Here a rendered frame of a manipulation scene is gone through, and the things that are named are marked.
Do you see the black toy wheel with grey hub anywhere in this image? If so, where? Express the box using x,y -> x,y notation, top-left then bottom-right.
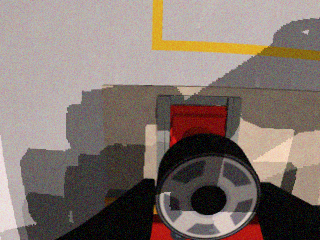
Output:
155,132 -> 263,240

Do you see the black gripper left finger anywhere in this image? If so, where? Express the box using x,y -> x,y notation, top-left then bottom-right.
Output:
57,179 -> 156,240

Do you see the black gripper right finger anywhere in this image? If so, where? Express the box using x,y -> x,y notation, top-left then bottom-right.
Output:
257,181 -> 320,240

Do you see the yellow rectangular outline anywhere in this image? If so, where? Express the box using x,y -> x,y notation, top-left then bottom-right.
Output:
152,0 -> 320,61

